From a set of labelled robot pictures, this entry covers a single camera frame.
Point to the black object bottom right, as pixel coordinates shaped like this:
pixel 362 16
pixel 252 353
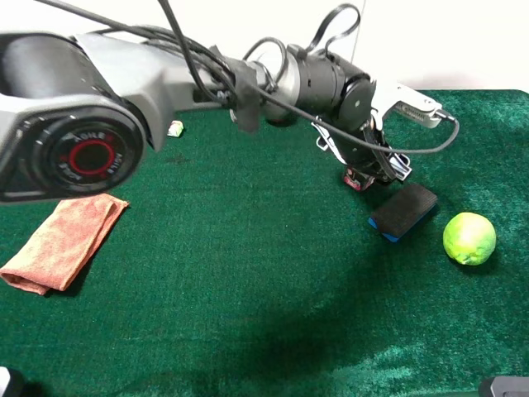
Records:
pixel 504 386

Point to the green lime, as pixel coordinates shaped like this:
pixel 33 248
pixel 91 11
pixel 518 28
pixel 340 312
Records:
pixel 469 239

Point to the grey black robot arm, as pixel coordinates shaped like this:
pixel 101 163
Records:
pixel 78 113

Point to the black white object bottom left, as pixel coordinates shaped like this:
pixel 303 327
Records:
pixel 11 382

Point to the orange folded cloth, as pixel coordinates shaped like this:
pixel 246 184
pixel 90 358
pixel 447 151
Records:
pixel 62 245

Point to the green felt table mat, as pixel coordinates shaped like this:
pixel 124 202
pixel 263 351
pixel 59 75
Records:
pixel 245 267

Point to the small green white packet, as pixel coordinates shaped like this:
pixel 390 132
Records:
pixel 176 129

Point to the small red black box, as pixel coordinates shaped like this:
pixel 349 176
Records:
pixel 357 181

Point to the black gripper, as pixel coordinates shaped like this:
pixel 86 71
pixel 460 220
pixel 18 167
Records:
pixel 352 150

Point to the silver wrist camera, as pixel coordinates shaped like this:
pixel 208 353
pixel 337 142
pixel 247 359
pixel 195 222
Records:
pixel 393 97

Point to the black blue whiteboard eraser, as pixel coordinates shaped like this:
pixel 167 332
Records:
pixel 403 211

